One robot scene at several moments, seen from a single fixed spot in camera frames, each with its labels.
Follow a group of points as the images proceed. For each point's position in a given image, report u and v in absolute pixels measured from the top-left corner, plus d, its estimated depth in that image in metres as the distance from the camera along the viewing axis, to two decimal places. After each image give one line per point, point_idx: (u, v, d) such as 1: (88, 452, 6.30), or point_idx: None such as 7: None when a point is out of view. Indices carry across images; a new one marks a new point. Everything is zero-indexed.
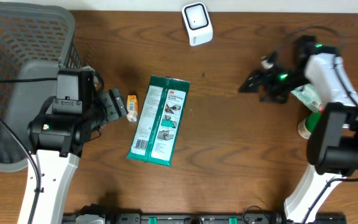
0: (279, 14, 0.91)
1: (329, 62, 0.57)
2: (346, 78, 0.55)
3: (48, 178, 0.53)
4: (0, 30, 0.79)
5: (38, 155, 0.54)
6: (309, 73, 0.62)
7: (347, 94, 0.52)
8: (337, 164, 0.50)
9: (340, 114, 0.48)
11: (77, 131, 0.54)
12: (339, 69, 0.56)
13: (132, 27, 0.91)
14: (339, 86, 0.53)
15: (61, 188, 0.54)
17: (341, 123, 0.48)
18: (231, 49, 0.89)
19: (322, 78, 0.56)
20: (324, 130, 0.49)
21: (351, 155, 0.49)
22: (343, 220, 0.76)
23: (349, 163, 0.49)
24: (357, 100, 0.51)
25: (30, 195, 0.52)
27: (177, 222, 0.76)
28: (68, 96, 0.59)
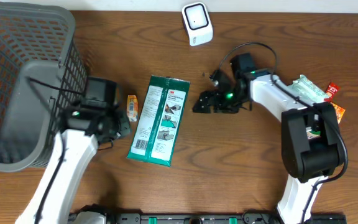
0: (279, 15, 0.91)
1: (270, 81, 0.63)
2: (288, 88, 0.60)
3: (71, 152, 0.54)
4: (0, 30, 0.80)
5: (67, 133, 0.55)
6: (257, 98, 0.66)
7: (296, 99, 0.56)
8: (316, 167, 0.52)
9: (299, 120, 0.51)
11: (100, 124, 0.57)
12: (279, 83, 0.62)
13: (132, 27, 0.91)
14: (286, 96, 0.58)
15: (81, 163, 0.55)
17: (302, 128, 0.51)
18: (231, 49, 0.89)
19: (270, 97, 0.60)
20: (291, 139, 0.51)
21: (325, 154, 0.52)
22: (342, 219, 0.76)
23: (325, 162, 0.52)
24: (306, 101, 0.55)
25: (53, 165, 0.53)
27: (177, 222, 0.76)
28: (96, 98, 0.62)
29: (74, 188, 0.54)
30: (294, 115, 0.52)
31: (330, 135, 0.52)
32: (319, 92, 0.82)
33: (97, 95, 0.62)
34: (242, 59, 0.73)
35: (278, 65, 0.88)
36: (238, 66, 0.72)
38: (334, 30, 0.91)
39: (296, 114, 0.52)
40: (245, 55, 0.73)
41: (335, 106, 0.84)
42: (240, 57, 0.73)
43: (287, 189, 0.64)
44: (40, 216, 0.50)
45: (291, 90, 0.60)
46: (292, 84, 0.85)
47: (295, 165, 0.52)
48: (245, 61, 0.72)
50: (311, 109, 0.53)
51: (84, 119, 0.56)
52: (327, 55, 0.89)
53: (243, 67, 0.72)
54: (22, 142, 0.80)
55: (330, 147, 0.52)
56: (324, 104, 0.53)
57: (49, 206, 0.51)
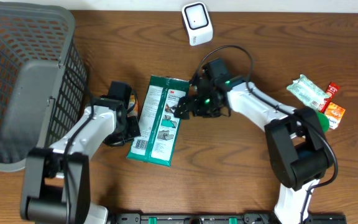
0: (279, 14, 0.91)
1: (245, 91, 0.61)
2: (265, 96, 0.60)
3: (99, 116, 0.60)
4: (0, 30, 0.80)
5: (98, 107, 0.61)
6: (236, 107, 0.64)
7: (276, 109, 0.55)
8: (309, 175, 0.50)
9: (281, 131, 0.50)
11: (120, 111, 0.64)
12: (255, 91, 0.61)
13: (132, 27, 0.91)
14: (265, 106, 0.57)
15: (103, 130, 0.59)
17: (287, 138, 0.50)
18: (231, 49, 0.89)
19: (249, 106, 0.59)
20: (278, 151, 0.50)
21: (315, 160, 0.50)
22: (342, 219, 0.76)
23: (317, 168, 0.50)
24: (286, 109, 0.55)
25: (83, 120, 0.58)
27: (177, 222, 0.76)
28: (115, 95, 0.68)
29: (94, 149, 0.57)
30: (276, 127, 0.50)
31: (316, 140, 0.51)
32: (319, 92, 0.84)
33: (117, 93, 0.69)
34: (214, 66, 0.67)
35: (278, 65, 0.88)
36: (212, 75, 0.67)
38: (334, 30, 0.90)
39: (279, 126, 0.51)
40: (216, 60, 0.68)
41: (335, 106, 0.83)
42: (212, 63, 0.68)
43: (281, 193, 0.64)
44: (71, 142, 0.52)
45: (267, 98, 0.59)
46: (293, 83, 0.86)
47: (286, 176, 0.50)
48: (218, 69, 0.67)
50: (293, 117, 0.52)
51: (108, 102, 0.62)
52: (328, 55, 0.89)
53: (218, 75, 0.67)
54: (22, 142, 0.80)
55: (319, 152, 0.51)
56: (304, 109, 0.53)
57: (79, 140, 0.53)
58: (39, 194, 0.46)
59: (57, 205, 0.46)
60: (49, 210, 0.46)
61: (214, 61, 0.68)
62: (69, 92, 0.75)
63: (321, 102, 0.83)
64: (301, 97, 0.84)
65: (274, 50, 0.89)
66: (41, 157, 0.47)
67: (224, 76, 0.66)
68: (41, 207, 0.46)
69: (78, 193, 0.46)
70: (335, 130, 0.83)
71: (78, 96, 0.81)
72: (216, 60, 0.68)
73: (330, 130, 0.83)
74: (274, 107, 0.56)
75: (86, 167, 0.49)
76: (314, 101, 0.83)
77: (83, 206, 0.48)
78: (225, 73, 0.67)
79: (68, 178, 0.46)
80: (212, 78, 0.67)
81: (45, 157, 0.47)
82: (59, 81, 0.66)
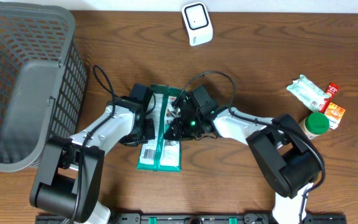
0: (278, 15, 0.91)
1: (228, 114, 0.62)
2: (247, 115, 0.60)
3: (117, 116, 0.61)
4: (0, 30, 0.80)
5: (120, 106, 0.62)
6: (224, 132, 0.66)
7: (255, 122, 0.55)
8: (301, 180, 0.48)
9: (263, 140, 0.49)
11: (138, 113, 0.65)
12: (237, 112, 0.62)
13: (132, 27, 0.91)
14: (246, 123, 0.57)
15: (119, 132, 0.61)
17: (271, 147, 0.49)
18: (231, 49, 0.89)
19: (235, 127, 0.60)
20: (265, 161, 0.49)
21: (304, 164, 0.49)
22: (343, 219, 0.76)
23: (307, 172, 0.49)
24: (266, 121, 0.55)
25: (102, 118, 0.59)
27: (177, 222, 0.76)
28: (137, 97, 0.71)
29: (109, 147, 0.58)
30: (257, 138, 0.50)
31: (301, 143, 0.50)
32: (319, 92, 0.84)
33: (137, 95, 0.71)
34: (199, 96, 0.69)
35: (278, 65, 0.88)
36: (197, 104, 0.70)
38: (334, 30, 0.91)
39: (260, 136, 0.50)
40: (199, 89, 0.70)
41: (335, 106, 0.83)
42: (195, 93, 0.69)
43: (278, 197, 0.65)
44: (90, 136, 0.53)
45: (249, 116, 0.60)
46: (292, 83, 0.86)
47: (281, 185, 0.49)
48: (201, 98, 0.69)
50: (271, 126, 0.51)
51: (130, 104, 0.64)
52: (327, 55, 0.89)
53: (203, 104, 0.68)
54: (22, 143, 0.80)
55: (306, 155, 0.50)
56: (281, 117, 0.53)
57: (98, 135, 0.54)
58: (51, 181, 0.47)
59: (66, 196, 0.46)
60: (58, 200, 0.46)
61: (197, 89, 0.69)
62: (69, 92, 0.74)
63: (321, 102, 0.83)
64: (301, 97, 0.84)
65: (274, 50, 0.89)
66: (59, 145, 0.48)
67: (207, 104, 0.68)
68: (51, 196, 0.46)
69: (88, 186, 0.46)
70: (335, 130, 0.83)
71: (78, 96, 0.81)
72: (199, 88, 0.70)
73: (330, 130, 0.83)
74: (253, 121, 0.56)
75: (100, 163, 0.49)
76: (314, 101, 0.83)
77: (91, 201, 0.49)
78: (209, 100, 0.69)
79: (82, 170, 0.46)
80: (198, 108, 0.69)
81: (63, 147, 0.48)
82: (58, 81, 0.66)
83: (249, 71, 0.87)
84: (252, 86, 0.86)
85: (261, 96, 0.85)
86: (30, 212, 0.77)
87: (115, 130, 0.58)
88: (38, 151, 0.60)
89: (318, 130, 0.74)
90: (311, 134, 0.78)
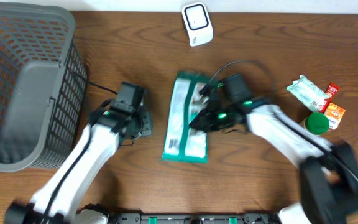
0: (279, 15, 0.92)
1: (269, 116, 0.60)
2: (291, 122, 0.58)
3: (95, 146, 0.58)
4: (0, 30, 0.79)
5: (96, 129, 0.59)
6: (256, 131, 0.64)
7: (307, 139, 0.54)
8: (345, 218, 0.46)
9: (318, 169, 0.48)
11: (123, 127, 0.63)
12: (280, 116, 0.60)
13: (132, 27, 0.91)
14: (295, 136, 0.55)
15: (101, 156, 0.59)
17: (323, 176, 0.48)
18: (230, 50, 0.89)
19: (278, 133, 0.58)
20: (314, 191, 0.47)
21: (350, 200, 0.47)
22: None
23: (353, 209, 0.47)
24: (318, 142, 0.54)
25: (76, 153, 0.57)
27: (177, 222, 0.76)
28: (124, 101, 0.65)
29: (87, 183, 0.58)
30: (311, 164, 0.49)
31: (351, 178, 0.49)
32: (319, 92, 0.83)
33: (126, 99, 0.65)
34: (232, 84, 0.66)
35: (277, 65, 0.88)
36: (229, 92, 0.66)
38: (334, 30, 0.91)
39: (313, 162, 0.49)
40: (235, 77, 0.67)
41: (335, 106, 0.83)
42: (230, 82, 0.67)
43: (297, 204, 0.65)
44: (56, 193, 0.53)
45: (294, 124, 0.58)
46: (293, 83, 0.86)
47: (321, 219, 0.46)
48: (237, 86, 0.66)
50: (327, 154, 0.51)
51: (112, 121, 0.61)
52: (327, 55, 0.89)
53: (236, 92, 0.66)
54: (23, 143, 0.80)
55: (354, 193, 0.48)
56: (338, 147, 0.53)
57: (66, 189, 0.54)
58: None
59: None
60: None
61: (234, 76, 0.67)
62: (69, 92, 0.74)
63: (321, 102, 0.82)
64: (301, 97, 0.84)
65: (274, 50, 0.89)
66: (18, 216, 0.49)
67: (242, 94, 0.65)
68: None
69: None
70: (335, 130, 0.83)
71: (78, 96, 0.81)
72: (235, 76, 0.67)
73: (330, 130, 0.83)
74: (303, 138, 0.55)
75: None
76: (314, 101, 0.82)
77: None
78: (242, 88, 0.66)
79: None
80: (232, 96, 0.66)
81: (23, 216, 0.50)
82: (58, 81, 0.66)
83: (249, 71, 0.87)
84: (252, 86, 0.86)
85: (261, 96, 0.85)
86: None
87: (88, 170, 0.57)
88: (38, 150, 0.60)
89: (317, 130, 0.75)
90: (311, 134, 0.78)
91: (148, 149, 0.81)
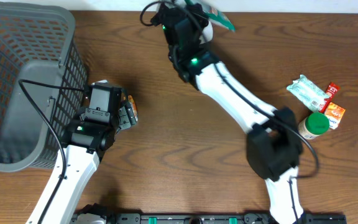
0: (278, 14, 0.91)
1: (220, 81, 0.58)
2: (240, 86, 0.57)
3: (73, 168, 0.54)
4: (0, 30, 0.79)
5: (69, 149, 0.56)
6: (206, 87, 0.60)
7: (255, 108, 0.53)
8: (281, 165, 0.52)
9: (263, 136, 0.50)
11: (103, 138, 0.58)
12: (229, 80, 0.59)
13: (132, 27, 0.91)
14: (240, 102, 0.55)
15: (82, 178, 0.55)
17: (268, 140, 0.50)
18: (230, 49, 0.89)
19: (226, 97, 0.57)
20: (260, 149, 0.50)
21: (286, 154, 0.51)
22: (343, 219, 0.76)
23: (287, 158, 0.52)
24: (266, 109, 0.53)
25: (53, 182, 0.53)
27: (177, 222, 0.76)
28: (99, 107, 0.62)
29: (69, 213, 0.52)
30: (256, 132, 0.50)
31: (291, 136, 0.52)
32: (319, 92, 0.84)
33: (100, 105, 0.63)
34: (181, 31, 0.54)
35: (278, 65, 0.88)
36: (171, 27, 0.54)
38: (334, 30, 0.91)
39: (258, 130, 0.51)
40: (182, 23, 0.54)
41: (335, 106, 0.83)
42: (177, 25, 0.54)
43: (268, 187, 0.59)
44: None
45: (243, 89, 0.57)
46: (292, 83, 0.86)
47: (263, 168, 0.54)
48: (185, 32, 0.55)
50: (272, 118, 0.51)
51: (86, 136, 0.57)
52: (327, 55, 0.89)
53: (184, 38, 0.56)
54: (23, 144, 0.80)
55: (290, 145, 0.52)
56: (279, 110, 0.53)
57: None
58: None
59: None
60: None
61: (184, 21, 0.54)
62: (69, 92, 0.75)
63: (321, 102, 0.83)
64: (301, 97, 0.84)
65: (274, 50, 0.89)
66: None
67: (192, 40, 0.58)
68: None
69: None
70: (335, 130, 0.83)
71: (78, 96, 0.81)
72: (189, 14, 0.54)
73: (330, 130, 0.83)
74: (253, 108, 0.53)
75: None
76: (314, 101, 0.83)
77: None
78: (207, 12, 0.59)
79: None
80: (171, 29, 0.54)
81: None
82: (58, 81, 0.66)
83: (249, 71, 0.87)
84: (252, 86, 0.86)
85: (261, 96, 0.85)
86: (30, 213, 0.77)
87: (69, 198, 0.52)
88: (38, 150, 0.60)
89: (319, 130, 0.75)
90: (311, 134, 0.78)
91: (148, 149, 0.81)
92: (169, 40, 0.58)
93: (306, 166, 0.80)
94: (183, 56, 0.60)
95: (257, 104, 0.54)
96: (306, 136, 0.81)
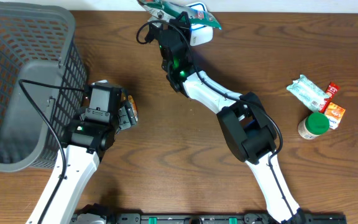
0: (278, 15, 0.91)
1: (198, 81, 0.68)
2: (215, 84, 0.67)
3: (73, 168, 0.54)
4: (0, 30, 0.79)
5: (69, 149, 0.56)
6: (188, 90, 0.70)
7: (225, 96, 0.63)
8: (257, 147, 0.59)
9: (232, 116, 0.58)
11: (103, 138, 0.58)
12: (207, 81, 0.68)
13: (132, 27, 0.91)
14: (214, 94, 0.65)
15: (82, 178, 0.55)
17: (235, 120, 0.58)
18: (230, 49, 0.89)
19: (204, 95, 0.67)
20: (232, 133, 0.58)
21: (258, 135, 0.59)
22: (342, 219, 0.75)
23: (261, 140, 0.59)
24: (233, 96, 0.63)
25: (52, 182, 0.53)
27: (177, 222, 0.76)
28: (99, 107, 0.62)
29: (69, 214, 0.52)
30: (225, 113, 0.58)
31: (260, 117, 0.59)
32: (319, 92, 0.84)
33: (100, 105, 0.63)
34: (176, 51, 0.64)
35: (278, 65, 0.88)
36: (167, 47, 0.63)
38: (334, 30, 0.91)
39: (227, 112, 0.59)
40: (177, 45, 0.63)
41: (335, 106, 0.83)
42: (173, 48, 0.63)
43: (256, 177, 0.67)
44: None
45: (218, 85, 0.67)
46: (293, 83, 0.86)
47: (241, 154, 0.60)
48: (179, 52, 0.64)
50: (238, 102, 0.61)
51: (86, 136, 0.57)
52: (327, 55, 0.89)
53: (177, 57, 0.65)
54: (23, 144, 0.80)
55: (262, 128, 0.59)
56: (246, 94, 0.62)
57: None
58: None
59: None
60: None
61: (179, 43, 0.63)
62: (69, 92, 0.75)
63: (321, 102, 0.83)
64: (301, 97, 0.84)
65: (274, 50, 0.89)
66: None
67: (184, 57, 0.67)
68: None
69: None
70: (335, 130, 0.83)
71: (78, 96, 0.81)
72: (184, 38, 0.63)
73: (330, 130, 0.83)
74: (224, 96, 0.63)
75: None
76: (314, 101, 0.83)
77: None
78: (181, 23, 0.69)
79: None
80: (166, 50, 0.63)
81: None
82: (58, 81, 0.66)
83: (249, 71, 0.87)
84: (252, 86, 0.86)
85: (260, 96, 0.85)
86: (31, 213, 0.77)
87: (69, 198, 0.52)
88: (38, 150, 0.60)
89: (318, 130, 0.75)
90: (311, 134, 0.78)
91: (148, 149, 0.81)
92: (165, 56, 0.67)
93: (306, 166, 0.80)
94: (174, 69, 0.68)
95: (227, 93, 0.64)
96: (306, 136, 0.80)
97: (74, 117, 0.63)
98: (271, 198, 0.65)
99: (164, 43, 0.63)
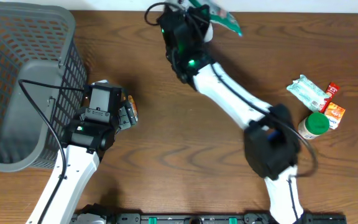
0: (278, 15, 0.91)
1: (217, 80, 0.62)
2: (237, 86, 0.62)
3: (73, 168, 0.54)
4: (0, 30, 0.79)
5: (69, 149, 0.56)
6: (201, 86, 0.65)
7: (250, 106, 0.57)
8: (281, 163, 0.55)
9: (258, 133, 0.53)
11: (103, 138, 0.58)
12: (224, 79, 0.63)
13: (132, 27, 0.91)
14: (235, 99, 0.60)
15: (82, 178, 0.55)
17: (262, 138, 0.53)
18: (230, 49, 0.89)
19: (222, 96, 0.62)
20: (257, 149, 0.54)
21: (284, 152, 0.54)
22: (343, 219, 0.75)
23: (286, 157, 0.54)
24: (260, 106, 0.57)
25: (53, 182, 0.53)
27: (177, 222, 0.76)
28: (99, 107, 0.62)
29: (69, 214, 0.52)
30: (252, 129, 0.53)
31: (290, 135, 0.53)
32: (319, 92, 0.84)
33: (100, 105, 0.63)
34: (179, 35, 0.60)
35: (278, 65, 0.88)
36: (169, 30, 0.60)
38: (334, 30, 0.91)
39: (255, 128, 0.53)
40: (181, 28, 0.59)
41: (335, 106, 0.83)
42: (175, 30, 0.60)
43: (269, 189, 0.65)
44: None
45: (240, 89, 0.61)
46: (293, 83, 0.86)
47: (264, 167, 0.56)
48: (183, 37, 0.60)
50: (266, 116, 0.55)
51: (86, 137, 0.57)
52: (327, 55, 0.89)
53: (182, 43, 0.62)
54: (23, 144, 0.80)
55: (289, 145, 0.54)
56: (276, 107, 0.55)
57: None
58: None
59: None
60: None
61: (183, 26, 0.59)
62: (69, 91, 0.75)
63: (321, 102, 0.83)
64: (301, 97, 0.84)
65: (274, 50, 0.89)
66: None
67: (190, 45, 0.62)
68: None
69: None
70: (335, 130, 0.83)
71: (78, 96, 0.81)
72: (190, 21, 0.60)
73: (330, 130, 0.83)
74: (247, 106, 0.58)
75: None
76: (314, 101, 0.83)
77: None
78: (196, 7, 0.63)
79: None
80: (169, 33, 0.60)
81: None
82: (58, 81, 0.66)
83: (249, 71, 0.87)
84: (252, 86, 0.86)
85: (260, 96, 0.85)
86: (30, 213, 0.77)
87: (69, 198, 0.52)
88: (38, 150, 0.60)
89: (318, 130, 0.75)
90: (311, 134, 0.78)
91: (148, 149, 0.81)
92: (169, 45, 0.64)
93: (306, 166, 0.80)
94: (179, 56, 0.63)
95: (252, 101, 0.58)
96: (306, 136, 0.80)
97: (74, 116, 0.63)
98: (279, 206, 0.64)
99: (167, 25, 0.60)
